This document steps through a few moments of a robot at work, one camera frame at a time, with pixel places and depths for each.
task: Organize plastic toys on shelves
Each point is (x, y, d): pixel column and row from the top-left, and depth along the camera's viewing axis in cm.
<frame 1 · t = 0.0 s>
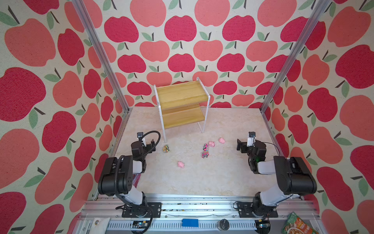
left hand: (146, 141, 95), fingers open
right hand: (247, 142, 94), fingers open
pink toy car upper: (205, 148, 98), point 2 cm above the table
pink toy car lower: (204, 155, 95), point 2 cm above the table
pink toy pig front: (180, 164, 90), point 3 cm above the table
pink toy pig middle: (211, 144, 100), point 3 cm above the table
pink toy pig right: (221, 140, 103), on the table

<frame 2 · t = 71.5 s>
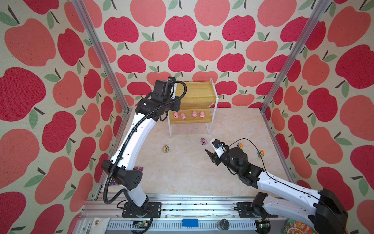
left hand: (179, 102, 72), fingers open
right hand: (211, 148, 77), fingers open
pink toy pig front: (202, 114, 95), point 19 cm above the table
pink toy pig middle: (183, 116, 95), point 19 cm above the table
green orange toy car: (262, 153, 95), point 3 cm above the table
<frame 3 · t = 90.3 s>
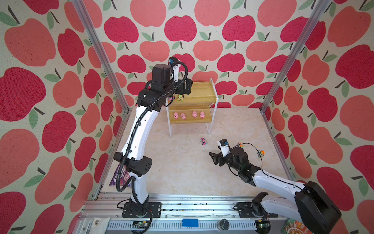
left hand: (186, 82, 68), fingers open
right hand: (215, 152, 85), fingers open
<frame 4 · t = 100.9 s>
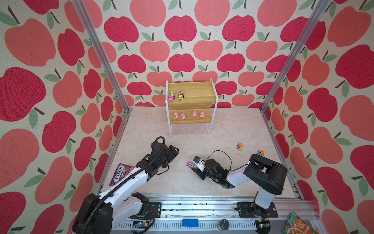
left hand: (177, 155, 83), fingers open
right hand: (195, 167, 90), fingers open
pink toy car upper: (190, 164, 89), point 3 cm above the table
